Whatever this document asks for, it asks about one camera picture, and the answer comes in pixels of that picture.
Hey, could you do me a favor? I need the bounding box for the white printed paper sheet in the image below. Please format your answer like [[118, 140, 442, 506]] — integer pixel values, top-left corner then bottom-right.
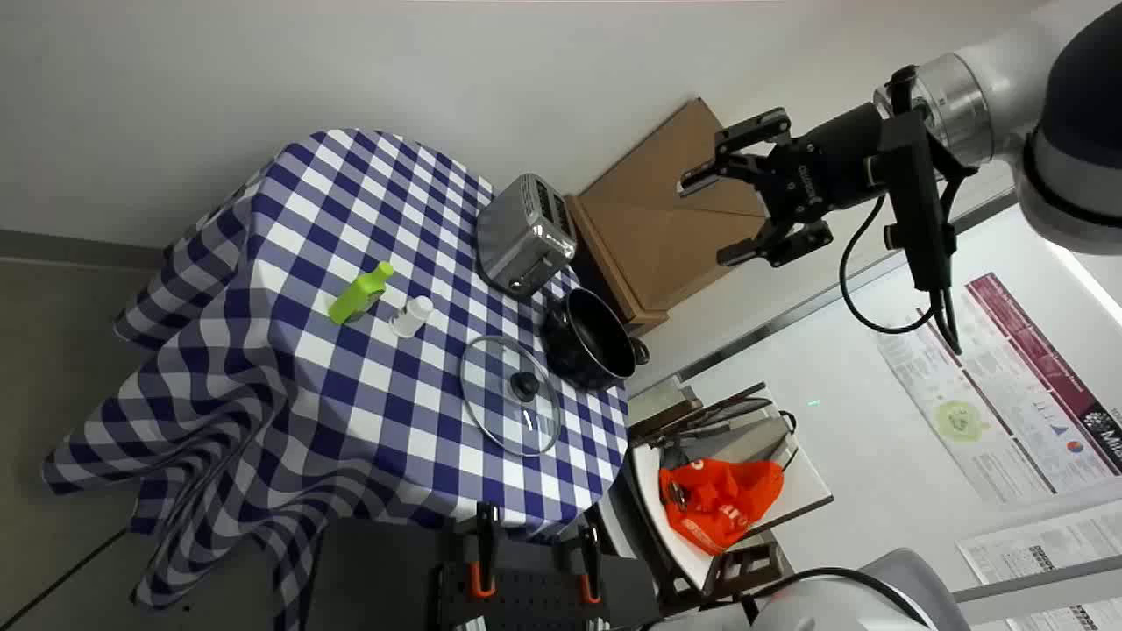
[[955, 498, 1122, 631]]

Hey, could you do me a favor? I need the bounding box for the green plastic bottle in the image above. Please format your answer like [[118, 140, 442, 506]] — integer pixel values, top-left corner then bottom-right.
[[323, 258, 401, 330]]

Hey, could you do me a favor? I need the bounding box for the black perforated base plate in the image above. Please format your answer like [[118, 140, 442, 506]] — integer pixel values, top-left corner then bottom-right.
[[312, 517, 661, 631]]

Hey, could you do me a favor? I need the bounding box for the large brown cardboard box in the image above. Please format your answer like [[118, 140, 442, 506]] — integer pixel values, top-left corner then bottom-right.
[[567, 94, 801, 338]]

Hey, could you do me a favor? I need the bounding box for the silver toaster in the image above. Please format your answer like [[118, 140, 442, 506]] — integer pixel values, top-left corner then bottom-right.
[[472, 172, 581, 303]]

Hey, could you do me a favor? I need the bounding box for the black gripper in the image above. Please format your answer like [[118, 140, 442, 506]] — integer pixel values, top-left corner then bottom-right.
[[674, 103, 913, 271]]

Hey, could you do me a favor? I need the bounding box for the glass lid with black knob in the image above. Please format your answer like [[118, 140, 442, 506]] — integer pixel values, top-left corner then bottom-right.
[[457, 334, 565, 461]]

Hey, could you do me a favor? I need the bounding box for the orange plastic bag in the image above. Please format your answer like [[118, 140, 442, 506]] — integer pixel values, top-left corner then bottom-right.
[[655, 456, 788, 558]]

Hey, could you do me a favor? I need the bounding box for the white board with metal frame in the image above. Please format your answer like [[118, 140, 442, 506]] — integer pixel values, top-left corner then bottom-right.
[[627, 197, 1122, 631]]

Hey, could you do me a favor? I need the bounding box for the small white bottle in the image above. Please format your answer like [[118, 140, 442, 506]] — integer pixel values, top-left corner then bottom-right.
[[390, 296, 437, 345]]

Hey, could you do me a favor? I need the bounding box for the poster with maroon header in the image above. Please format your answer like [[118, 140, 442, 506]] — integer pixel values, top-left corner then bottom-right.
[[960, 271, 1122, 493]]

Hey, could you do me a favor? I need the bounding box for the dish rack with orange items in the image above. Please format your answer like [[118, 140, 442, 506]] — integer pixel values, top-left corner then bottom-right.
[[607, 375, 841, 600]]

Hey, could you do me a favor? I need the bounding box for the black clamp with orange grip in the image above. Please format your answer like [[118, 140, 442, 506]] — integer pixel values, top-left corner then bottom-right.
[[464, 500, 502, 607], [567, 517, 610, 614]]

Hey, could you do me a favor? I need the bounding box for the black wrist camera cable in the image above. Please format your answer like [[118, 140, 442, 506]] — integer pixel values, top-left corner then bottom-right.
[[834, 188, 976, 357]]

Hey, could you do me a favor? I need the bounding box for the black cooking pot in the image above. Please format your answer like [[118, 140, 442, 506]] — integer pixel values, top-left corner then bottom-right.
[[538, 287, 651, 395]]

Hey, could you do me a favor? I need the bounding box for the blue white checkered tablecloth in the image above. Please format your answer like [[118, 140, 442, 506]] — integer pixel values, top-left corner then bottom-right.
[[40, 123, 635, 618]]

